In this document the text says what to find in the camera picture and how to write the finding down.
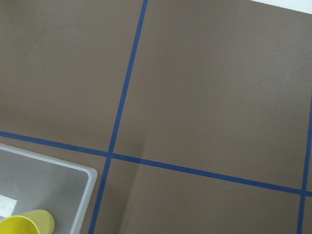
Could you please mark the clear plastic storage box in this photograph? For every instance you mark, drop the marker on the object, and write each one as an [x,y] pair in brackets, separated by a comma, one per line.
[31,181]

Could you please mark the yellow plastic cup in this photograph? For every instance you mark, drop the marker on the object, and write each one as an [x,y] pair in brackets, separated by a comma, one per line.
[32,222]

